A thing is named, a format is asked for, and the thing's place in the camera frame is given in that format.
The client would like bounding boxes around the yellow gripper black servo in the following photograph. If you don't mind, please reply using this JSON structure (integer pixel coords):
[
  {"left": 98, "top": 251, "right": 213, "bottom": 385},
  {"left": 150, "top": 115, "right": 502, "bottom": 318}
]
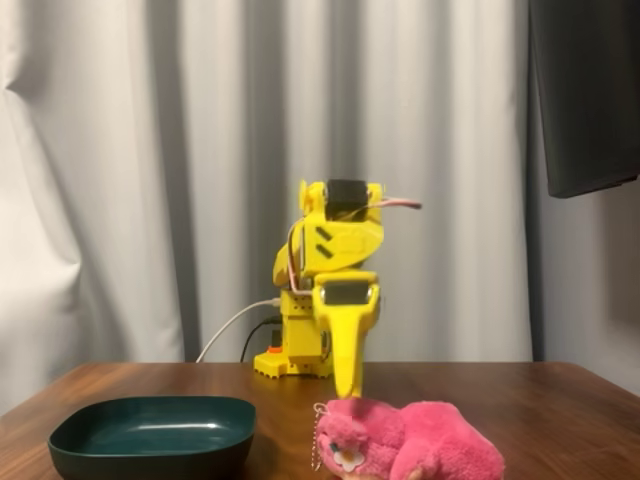
[{"left": 312, "top": 272, "right": 380, "bottom": 400}]

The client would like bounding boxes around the white power cable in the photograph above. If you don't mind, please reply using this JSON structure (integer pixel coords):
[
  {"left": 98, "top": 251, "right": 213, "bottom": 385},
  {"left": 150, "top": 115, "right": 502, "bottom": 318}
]
[{"left": 195, "top": 298, "right": 281, "bottom": 364}]

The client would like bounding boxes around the black power cable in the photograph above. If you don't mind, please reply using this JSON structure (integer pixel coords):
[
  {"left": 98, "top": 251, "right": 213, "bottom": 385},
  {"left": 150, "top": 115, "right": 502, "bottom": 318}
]
[{"left": 239, "top": 315, "right": 281, "bottom": 364}]

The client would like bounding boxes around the dark teal square plate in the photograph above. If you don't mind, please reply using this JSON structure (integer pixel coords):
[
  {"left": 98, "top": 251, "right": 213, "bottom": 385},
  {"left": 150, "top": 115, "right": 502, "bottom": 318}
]
[{"left": 48, "top": 395, "right": 257, "bottom": 480}]

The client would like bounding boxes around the light grey curtain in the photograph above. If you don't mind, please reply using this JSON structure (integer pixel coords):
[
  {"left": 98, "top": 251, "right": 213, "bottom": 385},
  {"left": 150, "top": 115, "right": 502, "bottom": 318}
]
[{"left": 0, "top": 0, "right": 546, "bottom": 416}]

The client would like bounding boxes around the yellow robot base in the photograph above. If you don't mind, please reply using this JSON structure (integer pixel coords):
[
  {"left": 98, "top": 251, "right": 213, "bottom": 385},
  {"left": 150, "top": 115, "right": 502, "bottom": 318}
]
[{"left": 253, "top": 288, "right": 335, "bottom": 380}]

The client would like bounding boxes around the red white servo cable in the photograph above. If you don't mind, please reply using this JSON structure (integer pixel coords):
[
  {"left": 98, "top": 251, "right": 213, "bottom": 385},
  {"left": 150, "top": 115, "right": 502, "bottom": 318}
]
[
  {"left": 285, "top": 222, "right": 307, "bottom": 297},
  {"left": 369, "top": 196, "right": 424, "bottom": 221}
]

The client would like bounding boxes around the dark hanging fabric panel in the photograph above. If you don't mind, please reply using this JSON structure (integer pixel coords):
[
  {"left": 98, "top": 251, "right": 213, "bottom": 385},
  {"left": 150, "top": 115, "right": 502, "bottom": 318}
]
[{"left": 527, "top": 0, "right": 640, "bottom": 200}]

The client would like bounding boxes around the pink plush strawberry bear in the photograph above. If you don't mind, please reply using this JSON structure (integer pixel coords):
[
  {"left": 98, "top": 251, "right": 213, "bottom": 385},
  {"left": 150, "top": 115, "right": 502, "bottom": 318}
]
[{"left": 313, "top": 397, "right": 506, "bottom": 480}]

